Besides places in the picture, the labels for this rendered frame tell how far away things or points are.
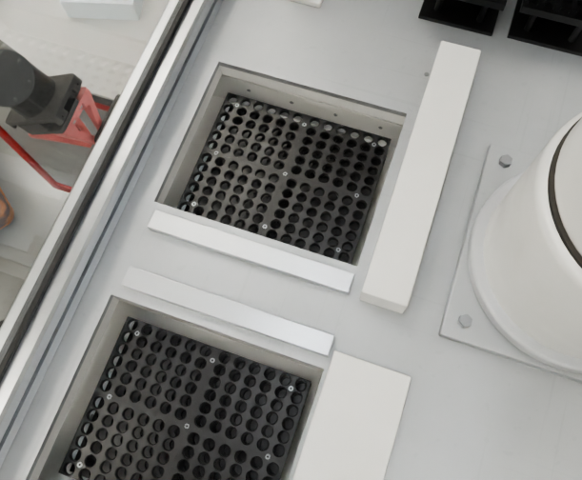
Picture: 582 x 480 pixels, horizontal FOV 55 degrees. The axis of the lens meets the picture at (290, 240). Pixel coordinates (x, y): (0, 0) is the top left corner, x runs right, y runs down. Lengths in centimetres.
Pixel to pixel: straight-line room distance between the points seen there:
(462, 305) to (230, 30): 44
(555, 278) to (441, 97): 27
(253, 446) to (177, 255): 22
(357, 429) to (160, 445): 21
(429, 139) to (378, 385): 27
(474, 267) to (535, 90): 25
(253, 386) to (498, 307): 27
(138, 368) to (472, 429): 36
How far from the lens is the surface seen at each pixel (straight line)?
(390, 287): 58
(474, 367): 61
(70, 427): 75
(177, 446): 65
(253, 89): 79
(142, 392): 66
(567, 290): 49
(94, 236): 63
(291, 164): 71
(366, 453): 58
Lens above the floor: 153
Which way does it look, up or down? 71 degrees down
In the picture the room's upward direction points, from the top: 6 degrees counter-clockwise
